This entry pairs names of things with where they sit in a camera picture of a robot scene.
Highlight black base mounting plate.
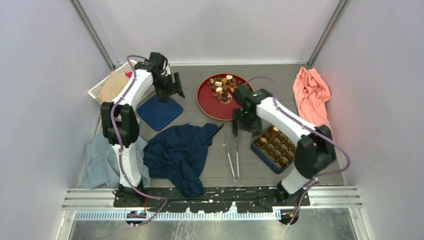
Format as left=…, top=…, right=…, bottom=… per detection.
left=113, top=186, right=311, bottom=215

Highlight salmon pink cloth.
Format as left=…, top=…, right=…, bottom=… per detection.
left=292, top=67, right=331, bottom=127

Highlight blue tin lid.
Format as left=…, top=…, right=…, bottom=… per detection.
left=136, top=94, right=183, bottom=132

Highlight beige cloth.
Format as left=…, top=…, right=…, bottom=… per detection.
left=98, top=71, right=130, bottom=103

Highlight blue chocolate tin box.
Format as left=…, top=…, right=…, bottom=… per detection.
left=250, top=125, right=297, bottom=175

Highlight dark blue cloth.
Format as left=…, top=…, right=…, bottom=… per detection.
left=143, top=123, right=222, bottom=198

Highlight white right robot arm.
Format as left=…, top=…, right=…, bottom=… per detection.
left=232, top=84, right=337, bottom=206

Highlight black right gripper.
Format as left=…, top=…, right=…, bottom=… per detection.
left=233, top=107, right=264, bottom=138

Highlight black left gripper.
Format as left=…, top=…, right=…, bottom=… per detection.
left=153, top=72, right=185, bottom=104

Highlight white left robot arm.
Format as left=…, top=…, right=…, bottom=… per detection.
left=100, top=52, right=185, bottom=207

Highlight light blue cloth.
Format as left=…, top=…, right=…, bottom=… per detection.
left=79, top=130, right=151, bottom=189

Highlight red round tray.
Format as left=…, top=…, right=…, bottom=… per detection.
left=196, top=73, right=247, bottom=121

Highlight clear plastic metal tongs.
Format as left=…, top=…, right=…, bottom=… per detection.
left=223, top=130, right=241, bottom=182

